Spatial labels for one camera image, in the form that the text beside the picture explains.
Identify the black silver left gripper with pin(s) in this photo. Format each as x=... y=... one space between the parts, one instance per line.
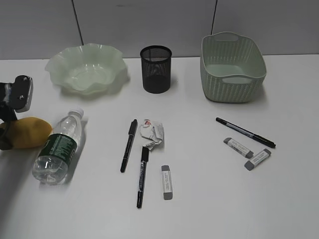
x=17 y=96

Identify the yellow mango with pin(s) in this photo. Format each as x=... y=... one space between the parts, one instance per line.
x=28 y=132

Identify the clear water bottle green label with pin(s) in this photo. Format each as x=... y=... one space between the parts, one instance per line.
x=54 y=159

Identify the white waste paper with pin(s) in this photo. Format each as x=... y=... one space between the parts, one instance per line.
x=153 y=131

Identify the thin black pen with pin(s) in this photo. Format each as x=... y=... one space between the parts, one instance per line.
x=247 y=133

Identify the pale green wavy glass plate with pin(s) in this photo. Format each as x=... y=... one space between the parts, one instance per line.
x=88 y=70

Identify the black marker pen left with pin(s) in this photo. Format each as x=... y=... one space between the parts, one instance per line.
x=131 y=136

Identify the black marker pen blue label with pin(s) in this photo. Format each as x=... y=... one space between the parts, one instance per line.
x=143 y=166

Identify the grey white eraser centre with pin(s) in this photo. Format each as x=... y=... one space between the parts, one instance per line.
x=166 y=182

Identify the grey white eraser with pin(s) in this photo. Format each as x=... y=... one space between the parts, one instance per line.
x=241 y=149
x=257 y=159
x=166 y=182

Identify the black mesh pen holder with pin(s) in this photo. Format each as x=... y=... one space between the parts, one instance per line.
x=156 y=68

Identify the grey white eraser upper right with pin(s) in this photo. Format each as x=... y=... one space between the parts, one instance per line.
x=241 y=149

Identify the pale green plastic basket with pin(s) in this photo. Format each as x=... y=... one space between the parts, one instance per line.
x=232 y=68

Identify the grey white eraser lower right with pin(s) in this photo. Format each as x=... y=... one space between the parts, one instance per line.
x=257 y=159

